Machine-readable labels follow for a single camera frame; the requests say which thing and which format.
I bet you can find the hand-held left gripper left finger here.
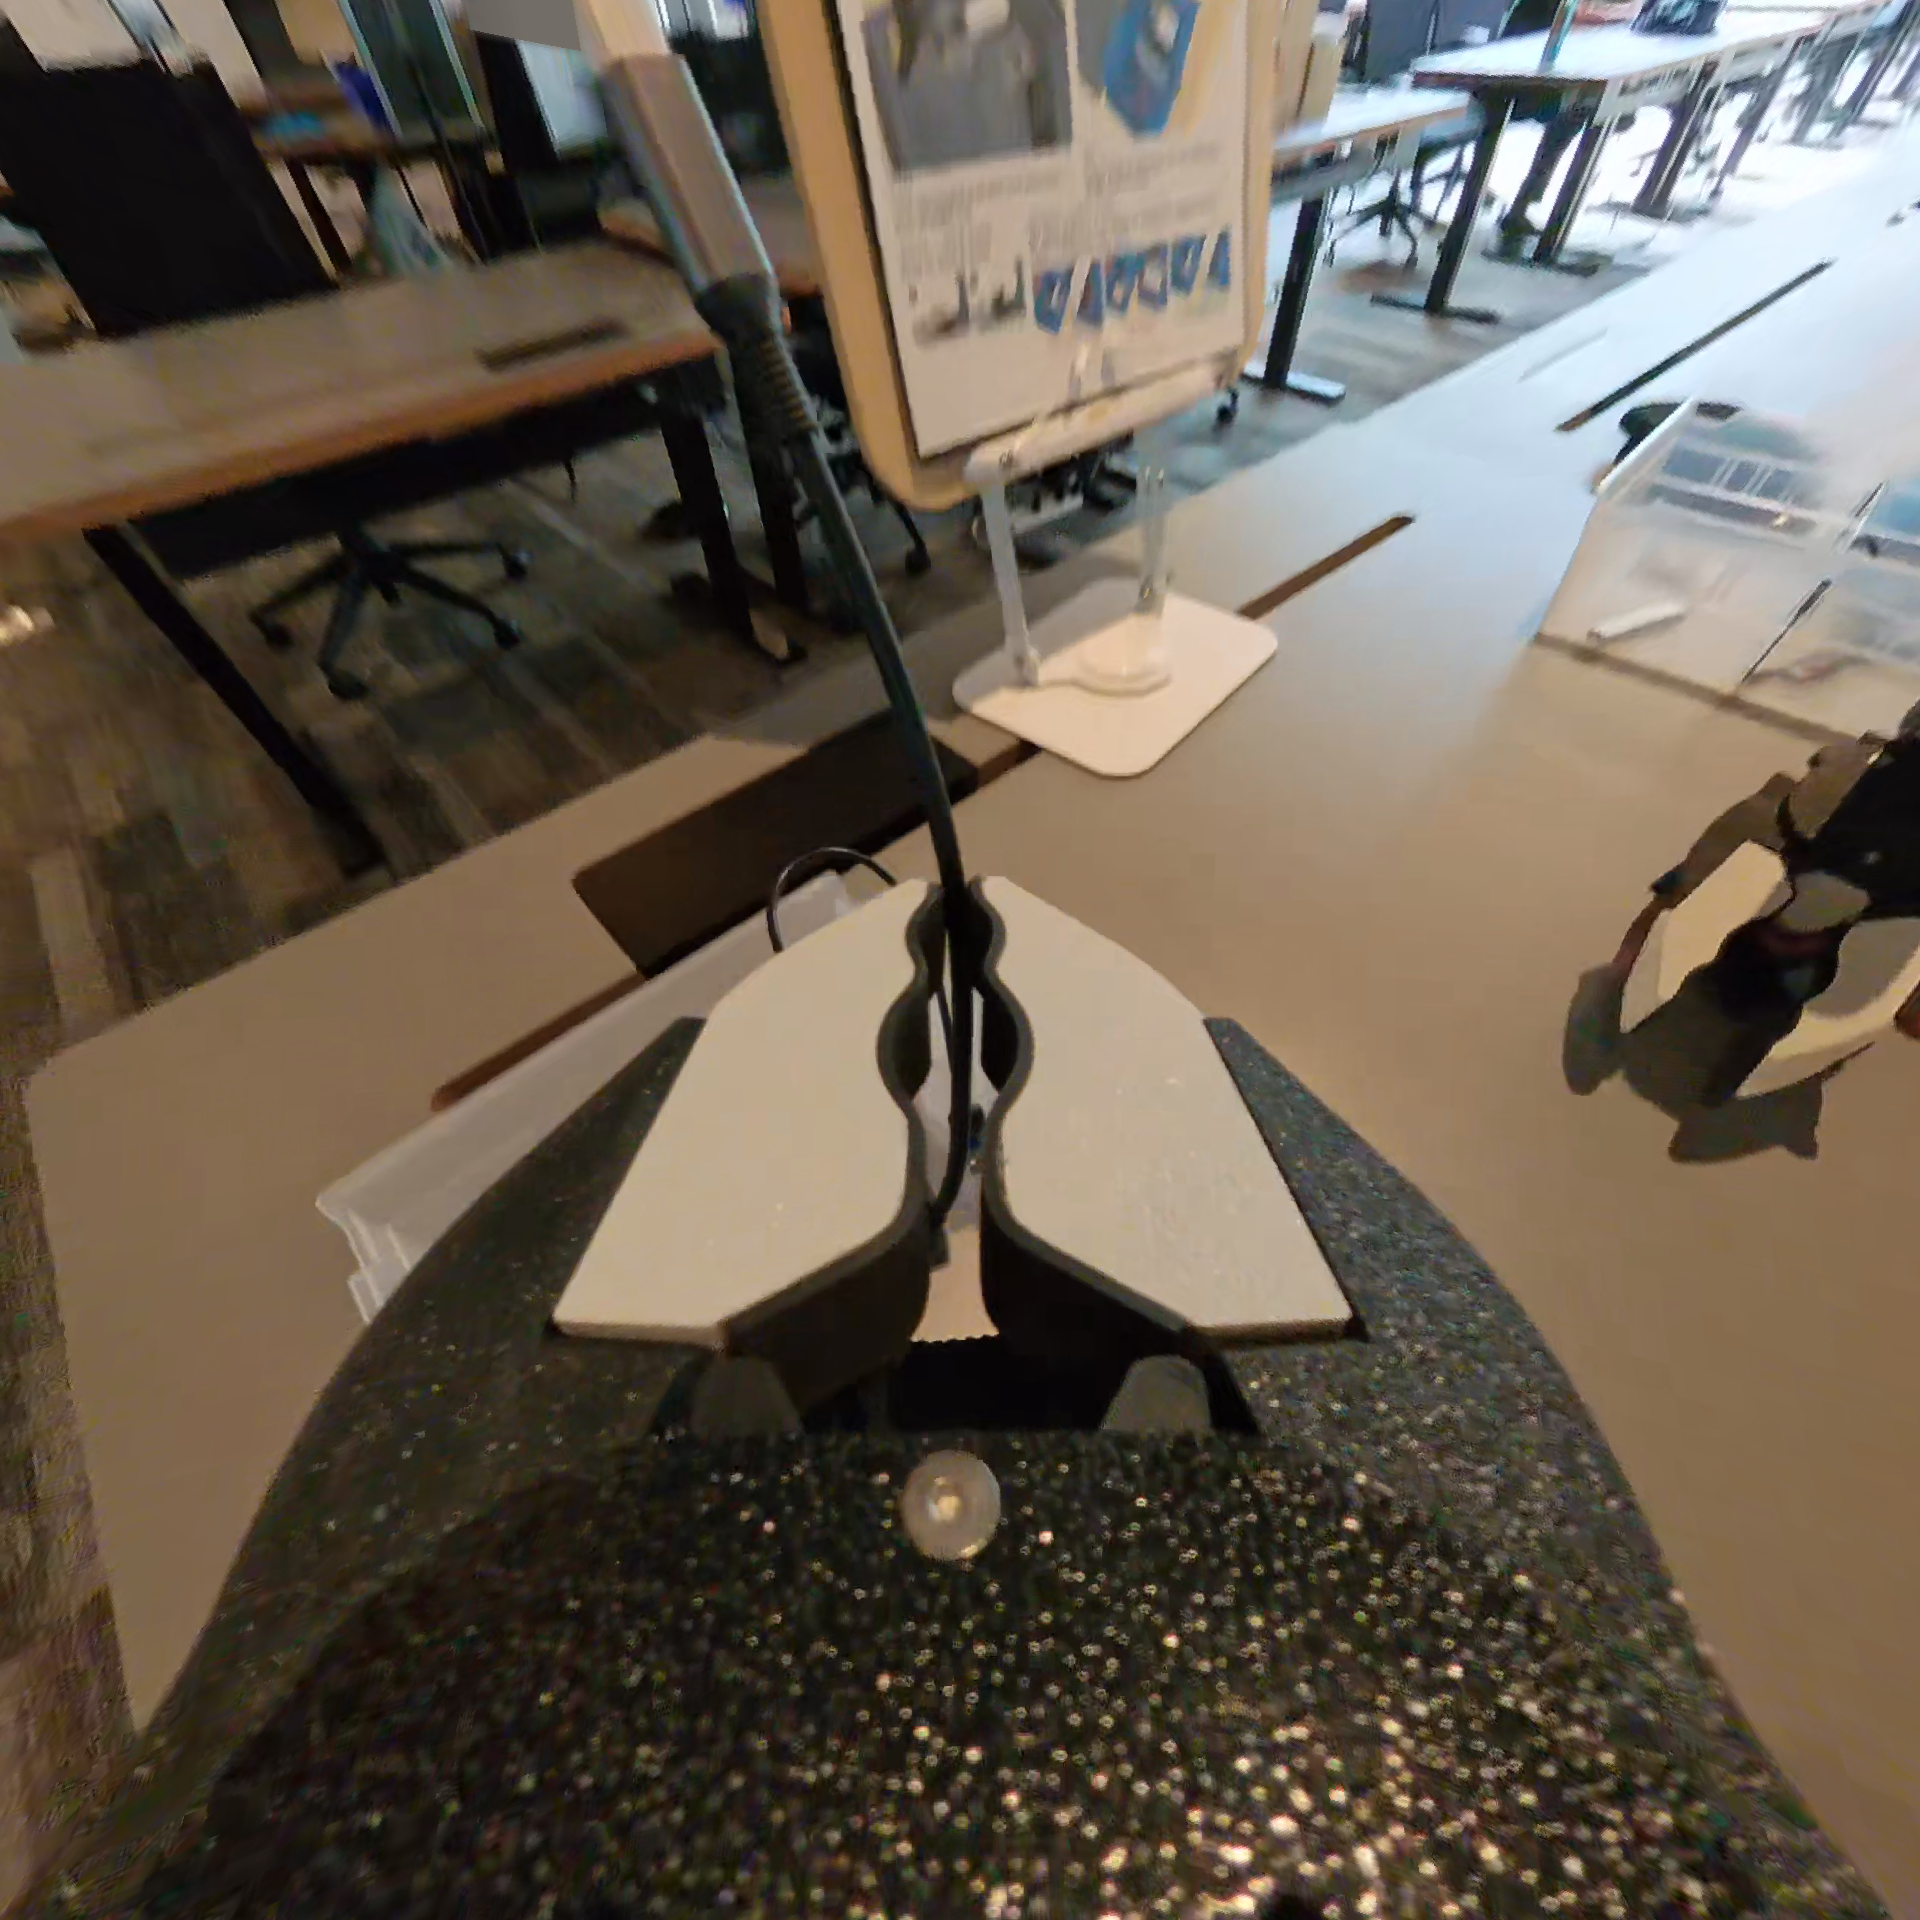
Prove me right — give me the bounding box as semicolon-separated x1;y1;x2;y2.
551;878;950;1345

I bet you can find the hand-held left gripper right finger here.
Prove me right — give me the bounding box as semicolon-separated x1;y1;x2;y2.
975;874;1360;1345

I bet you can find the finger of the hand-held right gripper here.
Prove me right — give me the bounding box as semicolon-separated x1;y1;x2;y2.
1611;773;1801;1040
1739;921;1920;1101

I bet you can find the clear plastic bin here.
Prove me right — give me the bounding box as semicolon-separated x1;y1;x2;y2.
314;872;841;1326
1536;398;1920;707

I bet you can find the black office chair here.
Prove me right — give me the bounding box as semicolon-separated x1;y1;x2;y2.
246;517;530;702

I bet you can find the long wooden desk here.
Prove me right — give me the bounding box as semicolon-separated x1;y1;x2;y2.
1245;82;1478;408
1370;7;1847;326

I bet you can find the printed instruction board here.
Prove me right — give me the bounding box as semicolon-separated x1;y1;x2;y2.
755;0;1285;513

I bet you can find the black desk cable cover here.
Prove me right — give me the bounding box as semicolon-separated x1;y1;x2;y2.
574;737;975;977

